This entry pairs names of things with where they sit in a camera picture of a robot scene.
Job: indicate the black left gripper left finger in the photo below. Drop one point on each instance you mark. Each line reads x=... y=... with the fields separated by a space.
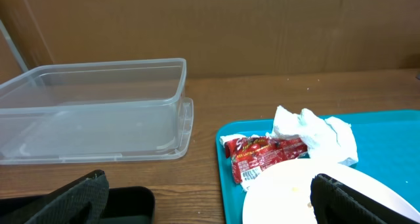
x=81 y=201

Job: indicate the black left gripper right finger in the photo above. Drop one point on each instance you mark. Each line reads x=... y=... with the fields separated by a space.
x=335 y=203

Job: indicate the black plastic tray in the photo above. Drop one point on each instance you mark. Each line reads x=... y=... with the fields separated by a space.
x=125 y=205

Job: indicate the white dinner plate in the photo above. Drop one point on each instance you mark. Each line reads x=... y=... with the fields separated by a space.
x=281 y=193

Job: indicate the crumpled white napkin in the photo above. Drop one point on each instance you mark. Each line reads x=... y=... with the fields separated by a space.
x=329 y=139

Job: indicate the teal serving tray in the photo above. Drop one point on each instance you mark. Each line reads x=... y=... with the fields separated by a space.
x=388 y=151

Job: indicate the red ketchup packet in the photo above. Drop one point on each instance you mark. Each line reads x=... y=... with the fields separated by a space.
x=249 y=156

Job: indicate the clear plastic bin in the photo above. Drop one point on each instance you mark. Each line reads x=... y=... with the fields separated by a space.
x=123 y=111

